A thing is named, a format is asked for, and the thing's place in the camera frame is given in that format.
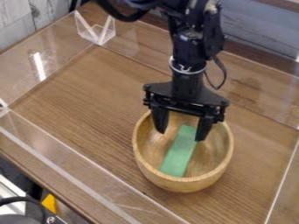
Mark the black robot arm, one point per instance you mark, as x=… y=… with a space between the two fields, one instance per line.
x=197 y=41

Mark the clear acrylic tray wall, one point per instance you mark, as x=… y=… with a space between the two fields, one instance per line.
x=95 y=193

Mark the green rectangular block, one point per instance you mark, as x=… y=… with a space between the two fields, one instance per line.
x=179 y=153

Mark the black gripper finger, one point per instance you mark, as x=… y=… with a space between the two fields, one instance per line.
x=203 y=128
x=160 y=115

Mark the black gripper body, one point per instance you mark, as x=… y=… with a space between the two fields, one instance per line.
x=184 y=95

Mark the yellow label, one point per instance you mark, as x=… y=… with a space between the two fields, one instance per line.
x=49 y=203

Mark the brown wooden bowl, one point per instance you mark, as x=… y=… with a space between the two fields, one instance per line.
x=210 y=157

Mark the clear acrylic corner bracket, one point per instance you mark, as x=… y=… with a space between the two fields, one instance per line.
x=97 y=34

